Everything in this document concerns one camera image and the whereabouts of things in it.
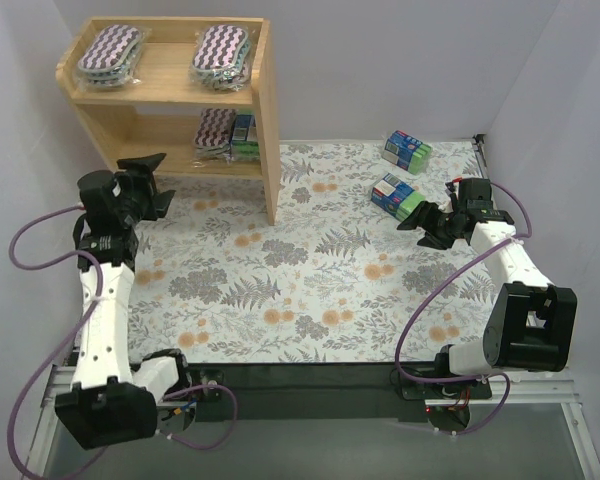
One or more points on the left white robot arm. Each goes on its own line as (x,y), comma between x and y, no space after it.
(110,402)

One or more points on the wooden two-tier shelf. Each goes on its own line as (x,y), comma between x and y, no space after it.
(158,114)

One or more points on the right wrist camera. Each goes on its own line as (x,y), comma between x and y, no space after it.
(453,185)

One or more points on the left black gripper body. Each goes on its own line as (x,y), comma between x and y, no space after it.
(147,185)

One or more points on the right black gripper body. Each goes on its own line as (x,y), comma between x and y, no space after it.
(440,226)

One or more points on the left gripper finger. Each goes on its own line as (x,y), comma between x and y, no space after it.
(141,167)
(160,204)

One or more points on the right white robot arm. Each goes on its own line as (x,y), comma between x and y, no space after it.
(531,324)

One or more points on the floral patterned table mat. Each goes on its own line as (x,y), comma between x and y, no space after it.
(332,279)

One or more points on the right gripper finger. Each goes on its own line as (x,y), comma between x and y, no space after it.
(439,238)
(426,216)

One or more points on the pink wavy sponge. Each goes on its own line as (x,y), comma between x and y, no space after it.
(212,140)
(220,61)
(110,61)

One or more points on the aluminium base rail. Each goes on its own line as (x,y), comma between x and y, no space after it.
(526,388)

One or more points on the blue green sponge pack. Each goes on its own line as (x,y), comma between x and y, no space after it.
(406,152)
(395,197)
(244,141)

